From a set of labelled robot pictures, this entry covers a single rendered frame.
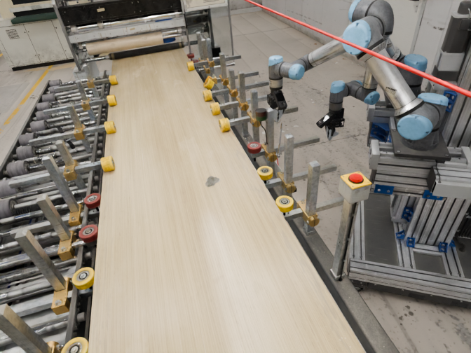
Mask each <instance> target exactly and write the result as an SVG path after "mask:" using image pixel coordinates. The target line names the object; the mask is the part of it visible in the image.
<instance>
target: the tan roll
mask: <svg viewBox="0 0 471 353"><path fill-rule="evenodd" d="M178 36H186V32H182V33H177V34H169V35H165V36H162V33H161V32H154V33H149V34H141V35H136V36H128V37H123V38H118V39H109V40H105V41H96V42H92V43H86V48H82V49H77V51H78V53H83V52H88V54H89V55H98V54H102V53H110V52H115V51H120V50H128V49H133V48H141V47H145V46H153V45H158V44H162V43H163V39H168V38H173V37H178Z"/></svg>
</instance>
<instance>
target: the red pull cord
mask: <svg viewBox="0 0 471 353"><path fill-rule="evenodd" d="M245 1H247V2H249V3H251V4H254V5H256V6H258V7H261V8H263V9H266V10H268V11H270V12H272V13H275V14H277V15H279V16H282V17H284V18H287V19H288V20H291V21H293V22H296V23H298V24H300V25H303V26H305V27H307V28H309V29H312V30H314V31H316V32H319V33H321V34H324V35H325V36H328V37H330V38H333V39H335V40H337V41H340V42H342V43H344V44H346V45H349V46H351V47H354V48H356V49H358V50H361V51H363V52H365V53H367V54H370V55H372V56H374V57H377V58H379V59H381V60H384V61H386V62H389V63H391V64H394V65H395V66H397V67H400V68H402V69H405V70H407V71H410V72H411V73H413V74H416V75H418V76H421V77H423V78H426V79H428V80H429V81H432V82H434V83H437V84H439V85H442V86H444V87H446V88H448V89H451V90H453V91H456V92H458V93H460V94H462V95H465V96H467V97H469V98H471V92H470V91H468V90H465V89H462V88H460V87H458V86H456V85H453V84H450V83H448V82H446V81H443V80H441V79H439V78H436V77H434V76H431V75H429V74H426V73H424V72H422V71H419V70H417V69H414V68H412V67H409V66H407V65H405V64H402V63H400V62H397V61H395V60H392V59H390V58H388V57H385V56H383V55H380V54H378V53H375V52H373V51H371V50H368V49H366V48H363V47H361V46H359V45H356V44H354V43H351V42H350V41H347V40H344V39H342V38H339V37H337V36H335V35H332V34H330V33H327V32H324V31H322V30H321V29H318V28H315V27H312V26H310V25H307V24H306V23H303V22H301V21H298V20H295V19H294V18H291V17H289V16H286V15H283V14H282V13H279V12H277V11H274V10H271V9H270V8H267V7H265V6H262V5H260V4H257V3H254V2H253V1H250V0H245Z"/></svg>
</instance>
